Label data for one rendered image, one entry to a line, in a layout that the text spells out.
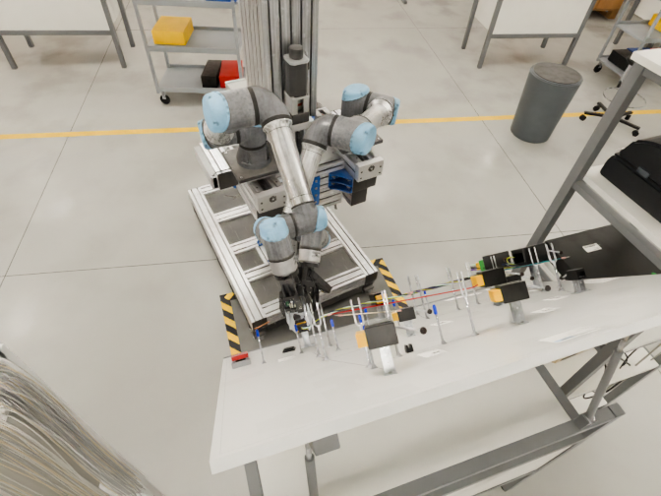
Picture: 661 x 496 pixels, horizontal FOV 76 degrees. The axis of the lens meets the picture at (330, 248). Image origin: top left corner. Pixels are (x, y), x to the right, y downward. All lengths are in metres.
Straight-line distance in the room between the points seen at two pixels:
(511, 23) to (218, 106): 4.85
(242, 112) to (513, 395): 1.37
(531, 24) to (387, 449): 5.21
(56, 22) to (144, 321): 3.65
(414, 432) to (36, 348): 2.22
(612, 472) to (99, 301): 3.06
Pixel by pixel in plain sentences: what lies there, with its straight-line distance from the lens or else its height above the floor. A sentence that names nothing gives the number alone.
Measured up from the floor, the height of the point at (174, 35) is 0.65.
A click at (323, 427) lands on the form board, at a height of 1.70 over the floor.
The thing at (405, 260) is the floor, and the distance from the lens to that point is 3.09.
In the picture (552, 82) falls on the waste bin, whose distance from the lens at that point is 4.40.
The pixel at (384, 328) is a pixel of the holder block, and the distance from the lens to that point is 0.78.
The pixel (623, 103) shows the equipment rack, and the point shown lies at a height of 1.72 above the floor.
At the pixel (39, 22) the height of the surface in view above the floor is 0.48.
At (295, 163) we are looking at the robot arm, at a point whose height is 1.51.
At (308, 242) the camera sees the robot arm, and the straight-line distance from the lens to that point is 1.43.
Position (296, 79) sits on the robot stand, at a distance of 1.87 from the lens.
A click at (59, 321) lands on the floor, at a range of 3.09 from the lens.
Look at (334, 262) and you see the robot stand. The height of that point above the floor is 0.21.
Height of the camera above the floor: 2.29
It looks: 48 degrees down
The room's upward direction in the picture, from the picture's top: 4 degrees clockwise
